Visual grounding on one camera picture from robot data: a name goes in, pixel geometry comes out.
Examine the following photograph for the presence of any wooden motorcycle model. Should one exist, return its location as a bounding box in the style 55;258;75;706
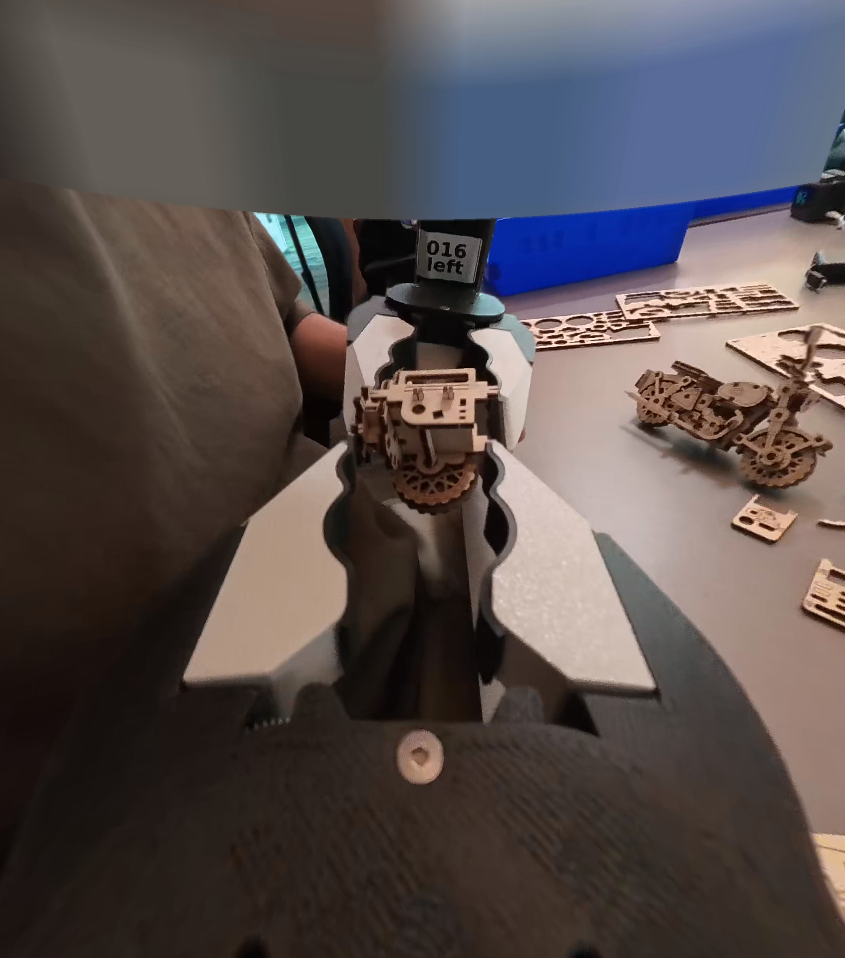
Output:
627;325;837;492

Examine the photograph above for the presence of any person's left forearm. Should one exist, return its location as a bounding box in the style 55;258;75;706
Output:
286;309;350;419

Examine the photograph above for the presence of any long wooden cutout sheet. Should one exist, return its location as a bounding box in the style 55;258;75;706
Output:
614;282;801;324

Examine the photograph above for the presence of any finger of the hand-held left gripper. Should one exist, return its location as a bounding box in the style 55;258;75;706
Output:
344;296;414;422
469;316;538;452

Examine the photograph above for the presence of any large wooden cutout sheet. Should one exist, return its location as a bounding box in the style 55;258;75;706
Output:
726;325;845;434

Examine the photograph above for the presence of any wooden sheet with round holes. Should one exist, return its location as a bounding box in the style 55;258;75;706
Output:
519;309;663;354

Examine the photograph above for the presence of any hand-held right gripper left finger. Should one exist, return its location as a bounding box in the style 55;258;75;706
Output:
181;445;357;706

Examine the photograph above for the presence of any blue plastic bin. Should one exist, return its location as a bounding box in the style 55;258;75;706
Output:
482;201;697;298

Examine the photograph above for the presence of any small wooden model assembly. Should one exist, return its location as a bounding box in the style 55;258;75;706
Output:
350;365;503;519

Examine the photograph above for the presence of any small square wooden piece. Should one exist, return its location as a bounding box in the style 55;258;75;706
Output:
730;494;800;546

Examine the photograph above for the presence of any person's olive shirt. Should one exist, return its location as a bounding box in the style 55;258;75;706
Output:
0;168;327;958

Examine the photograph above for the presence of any grey desk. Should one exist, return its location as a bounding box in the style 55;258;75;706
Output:
493;208;845;841

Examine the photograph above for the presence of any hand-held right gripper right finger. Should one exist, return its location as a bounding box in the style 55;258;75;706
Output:
479;442;658;697

